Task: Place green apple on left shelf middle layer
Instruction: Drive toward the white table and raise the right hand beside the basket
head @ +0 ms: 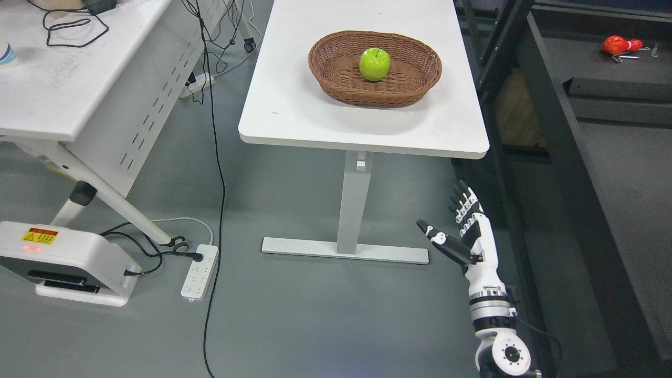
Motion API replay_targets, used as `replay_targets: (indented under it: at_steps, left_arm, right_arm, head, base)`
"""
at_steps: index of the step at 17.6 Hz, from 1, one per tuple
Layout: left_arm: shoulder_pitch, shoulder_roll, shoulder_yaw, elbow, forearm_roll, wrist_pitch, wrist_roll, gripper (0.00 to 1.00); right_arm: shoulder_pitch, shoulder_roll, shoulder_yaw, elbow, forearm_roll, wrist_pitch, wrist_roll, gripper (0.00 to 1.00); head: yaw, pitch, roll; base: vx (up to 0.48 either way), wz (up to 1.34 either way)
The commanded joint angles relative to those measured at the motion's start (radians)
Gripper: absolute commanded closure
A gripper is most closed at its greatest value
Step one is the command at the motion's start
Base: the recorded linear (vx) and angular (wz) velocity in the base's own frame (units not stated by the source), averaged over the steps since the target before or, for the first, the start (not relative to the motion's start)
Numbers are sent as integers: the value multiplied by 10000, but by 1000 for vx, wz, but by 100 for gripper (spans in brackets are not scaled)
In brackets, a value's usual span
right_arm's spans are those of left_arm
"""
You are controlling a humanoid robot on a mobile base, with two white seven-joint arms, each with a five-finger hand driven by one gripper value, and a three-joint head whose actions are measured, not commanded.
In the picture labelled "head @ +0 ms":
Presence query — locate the long black floor cable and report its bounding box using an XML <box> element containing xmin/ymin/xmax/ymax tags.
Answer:
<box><xmin>184</xmin><ymin>0</ymin><xmax>226</xmax><ymax>378</ymax></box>

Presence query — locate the white floor power strip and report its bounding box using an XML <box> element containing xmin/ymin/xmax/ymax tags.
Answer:
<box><xmin>180</xmin><ymin>244</ymin><xmax>219</xmax><ymax>302</ymax></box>

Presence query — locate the black metal shelf rack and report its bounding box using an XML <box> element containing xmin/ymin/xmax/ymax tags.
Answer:
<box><xmin>455</xmin><ymin>1</ymin><xmax>670</xmax><ymax>377</ymax></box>

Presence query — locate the white machine with warning label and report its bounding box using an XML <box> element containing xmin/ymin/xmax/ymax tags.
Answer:
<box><xmin>1</xmin><ymin>221</ymin><xmax>142</xmax><ymax>307</ymax></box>

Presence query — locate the white pedestal table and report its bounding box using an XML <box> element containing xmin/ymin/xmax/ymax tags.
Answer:
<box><xmin>238</xmin><ymin>0</ymin><xmax>490</xmax><ymax>265</ymax></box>

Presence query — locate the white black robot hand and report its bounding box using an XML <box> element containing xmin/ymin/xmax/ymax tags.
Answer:
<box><xmin>417</xmin><ymin>180</ymin><xmax>507</xmax><ymax>300</ymax></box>

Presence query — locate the white folding desk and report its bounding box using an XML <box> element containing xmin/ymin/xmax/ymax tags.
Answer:
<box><xmin>2</xmin><ymin>1</ymin><xmax>243</xmax><ymax>246</ymax></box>

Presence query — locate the red toy on shelf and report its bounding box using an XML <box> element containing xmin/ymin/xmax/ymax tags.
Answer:
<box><xmin>602</xmin><ymin>35</ymin><xmax>644</xmax><ymax>56</ymax></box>

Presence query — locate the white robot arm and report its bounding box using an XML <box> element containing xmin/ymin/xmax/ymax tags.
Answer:
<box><xmin>469</xmin><ymin>286</ymin><xmax>543</xmax><ymax>377</ymax></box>

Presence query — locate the brown wicker basket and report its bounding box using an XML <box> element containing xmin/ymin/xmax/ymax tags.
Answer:
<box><xmin>308</xmin><ymin>29</ymin><xmax>443</xmax><ymax>108</ymax></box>

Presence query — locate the black coiled cable on desk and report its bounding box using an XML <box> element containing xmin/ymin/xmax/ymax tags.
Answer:
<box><xmin>27</xmin><ymin>0</ymin><xmax>110</xmax><ymax>48</ymax></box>

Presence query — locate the green apple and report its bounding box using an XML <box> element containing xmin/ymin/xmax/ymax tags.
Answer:
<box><xmin>359</xmin><ymin>47</ymin><xmax>391</xmax><ymax>82</ymax></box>

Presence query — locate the paper cup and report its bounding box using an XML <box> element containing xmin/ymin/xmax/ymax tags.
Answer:
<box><xmin>1</xmin><ymin>35</ymin><xmax>18</xmax><ymax>70</ymax></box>

